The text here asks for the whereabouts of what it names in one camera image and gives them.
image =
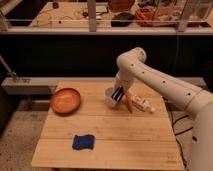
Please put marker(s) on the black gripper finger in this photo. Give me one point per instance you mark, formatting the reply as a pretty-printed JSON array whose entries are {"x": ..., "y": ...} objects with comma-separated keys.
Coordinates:
[
  {"x": 119, "y": 95},
  {"x": 115, "y": 92}
]

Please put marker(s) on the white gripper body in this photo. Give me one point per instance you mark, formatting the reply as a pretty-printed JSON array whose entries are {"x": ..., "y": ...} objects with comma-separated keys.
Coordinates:
[{"x": 123, "y": 81}]

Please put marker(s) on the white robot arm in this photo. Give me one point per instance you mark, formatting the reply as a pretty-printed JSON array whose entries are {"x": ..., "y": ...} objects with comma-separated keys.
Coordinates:
[{"x": 188, "y": 97}]

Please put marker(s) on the blue eraser sponge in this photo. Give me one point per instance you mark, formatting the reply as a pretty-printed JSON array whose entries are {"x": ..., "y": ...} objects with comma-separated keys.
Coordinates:
[{"x": 83, "y": 142}]

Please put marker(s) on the orange toy carrot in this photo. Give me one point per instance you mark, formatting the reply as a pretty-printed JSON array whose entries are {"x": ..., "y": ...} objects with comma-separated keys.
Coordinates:
[{"x": 129, "y": 102}]

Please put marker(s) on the white plastic bottle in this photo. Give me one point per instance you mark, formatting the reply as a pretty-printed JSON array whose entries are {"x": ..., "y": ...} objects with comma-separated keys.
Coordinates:
[{"x": 142, "y": 104}]

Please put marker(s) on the wooden table board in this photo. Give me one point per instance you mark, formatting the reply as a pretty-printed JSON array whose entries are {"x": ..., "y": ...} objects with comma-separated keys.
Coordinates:
[{"x": 127, "y": 141}]

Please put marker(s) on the orange round bowl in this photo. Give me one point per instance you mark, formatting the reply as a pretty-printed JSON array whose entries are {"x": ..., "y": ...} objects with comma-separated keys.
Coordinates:
[{"x": 65, "y": 101}]

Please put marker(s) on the black object on shelf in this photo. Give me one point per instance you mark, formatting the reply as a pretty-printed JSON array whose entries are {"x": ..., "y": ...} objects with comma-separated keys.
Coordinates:
[{"x": 122, "y": 19}]

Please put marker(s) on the orange box on shelf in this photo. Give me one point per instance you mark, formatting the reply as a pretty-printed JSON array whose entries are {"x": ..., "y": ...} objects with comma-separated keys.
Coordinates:
[{"x": 144, "y": 17}]

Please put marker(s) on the grey metal bench beam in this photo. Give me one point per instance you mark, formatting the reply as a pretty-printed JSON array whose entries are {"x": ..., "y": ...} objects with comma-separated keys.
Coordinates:
[{"x": 43, "y": 85}]

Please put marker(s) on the background workbench shelf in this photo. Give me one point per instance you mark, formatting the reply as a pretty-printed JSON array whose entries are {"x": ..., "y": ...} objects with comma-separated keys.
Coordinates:
[{"x": 93, "y": 17}]

